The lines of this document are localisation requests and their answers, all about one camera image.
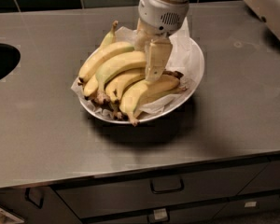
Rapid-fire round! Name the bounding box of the right drawer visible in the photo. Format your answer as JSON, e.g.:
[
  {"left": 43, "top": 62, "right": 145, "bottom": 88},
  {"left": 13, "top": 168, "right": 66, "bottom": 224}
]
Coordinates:
[{"left": 239, "top": 160, "right": 280, "bottom": 195}]

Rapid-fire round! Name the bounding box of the centre drawer with handle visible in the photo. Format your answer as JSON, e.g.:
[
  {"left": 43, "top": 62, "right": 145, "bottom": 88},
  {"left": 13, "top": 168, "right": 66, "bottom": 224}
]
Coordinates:
[{"left": 57, "top": 162, "right": 266, "bottom": 218}]

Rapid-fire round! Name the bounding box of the left cabinet door handle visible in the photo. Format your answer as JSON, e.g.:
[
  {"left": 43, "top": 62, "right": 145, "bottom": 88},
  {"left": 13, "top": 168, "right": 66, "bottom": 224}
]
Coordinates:
[{"left": 24, "top": 188, "right": 44, "bottom": 209}]

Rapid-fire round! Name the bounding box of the front yellow banana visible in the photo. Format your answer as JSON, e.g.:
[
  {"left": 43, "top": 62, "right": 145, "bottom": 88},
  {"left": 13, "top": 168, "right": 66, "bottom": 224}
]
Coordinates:
[{"left": 119, "top": 75, "right": 180, "bottom": 126}]

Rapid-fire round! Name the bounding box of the middle yellow banana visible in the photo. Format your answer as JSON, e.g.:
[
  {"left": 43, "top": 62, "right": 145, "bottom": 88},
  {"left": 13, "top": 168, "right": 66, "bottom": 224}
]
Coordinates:
[{"left": 105, "top": 68, "right": 145, "bottom": 103}]

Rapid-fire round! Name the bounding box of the white oval bowl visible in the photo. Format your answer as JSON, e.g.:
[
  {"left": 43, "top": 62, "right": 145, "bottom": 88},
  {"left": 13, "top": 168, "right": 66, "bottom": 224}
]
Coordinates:
[{"left": 77, "top": 27, "right": 206, "bottom": 125}]

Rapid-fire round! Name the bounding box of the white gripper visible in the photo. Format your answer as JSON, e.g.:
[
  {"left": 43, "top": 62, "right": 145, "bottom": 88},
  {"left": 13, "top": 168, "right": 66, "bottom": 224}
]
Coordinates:
[{"left": 134, "top": 0, "right": 189, "bottom": 82}]

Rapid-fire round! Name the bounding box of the white paper liner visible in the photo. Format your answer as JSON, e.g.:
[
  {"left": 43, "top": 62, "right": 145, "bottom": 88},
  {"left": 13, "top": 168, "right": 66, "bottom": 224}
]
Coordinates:
[{"left": 70, "top": 16, "right": 198, "bottom": 121}]

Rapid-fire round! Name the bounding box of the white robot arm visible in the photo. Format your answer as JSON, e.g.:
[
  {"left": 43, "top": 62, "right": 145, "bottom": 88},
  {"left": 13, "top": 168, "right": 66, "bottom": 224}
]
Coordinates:
[{"left": 135, "top": 0, "right": 280, "bottom": 81}]

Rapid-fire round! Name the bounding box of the left low yellow banana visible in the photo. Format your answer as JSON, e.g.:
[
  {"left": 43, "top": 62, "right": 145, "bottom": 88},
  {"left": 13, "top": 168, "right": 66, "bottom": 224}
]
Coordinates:
[{"left": 83, "top": 75, "right": 98, "bottom": 100}]

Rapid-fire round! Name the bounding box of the lower drawer with label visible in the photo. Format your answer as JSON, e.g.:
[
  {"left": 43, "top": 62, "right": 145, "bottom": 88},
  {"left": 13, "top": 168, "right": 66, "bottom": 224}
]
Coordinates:
[{"left": 84, "top": 203, "right": 225, "bottom": 224}]

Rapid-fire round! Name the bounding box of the small back banana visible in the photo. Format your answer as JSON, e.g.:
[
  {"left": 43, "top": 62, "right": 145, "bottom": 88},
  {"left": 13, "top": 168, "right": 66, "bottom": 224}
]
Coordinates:
[{"left": 100, "top": 21, "right": 119, "bottom": 49}]

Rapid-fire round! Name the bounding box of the bottom thin banana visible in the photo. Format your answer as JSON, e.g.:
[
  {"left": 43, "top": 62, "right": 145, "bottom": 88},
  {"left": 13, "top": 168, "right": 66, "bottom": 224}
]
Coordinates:
[{"left": 134, "top": 87, "right": 186, "bottom": 118}]

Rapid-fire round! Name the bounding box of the large yellow-green banana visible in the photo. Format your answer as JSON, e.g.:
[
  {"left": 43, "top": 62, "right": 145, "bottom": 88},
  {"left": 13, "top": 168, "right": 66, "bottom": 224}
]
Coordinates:
[{"left": 95, "top": 51, "right": 147, "bottom": 105}]

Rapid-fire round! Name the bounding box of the upper left yellow banana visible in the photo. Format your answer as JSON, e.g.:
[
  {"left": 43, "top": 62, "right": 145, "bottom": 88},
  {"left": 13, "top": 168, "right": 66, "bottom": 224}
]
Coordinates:
[{"left": 78, "top": 41, "right": 134, "bottom": 84}]

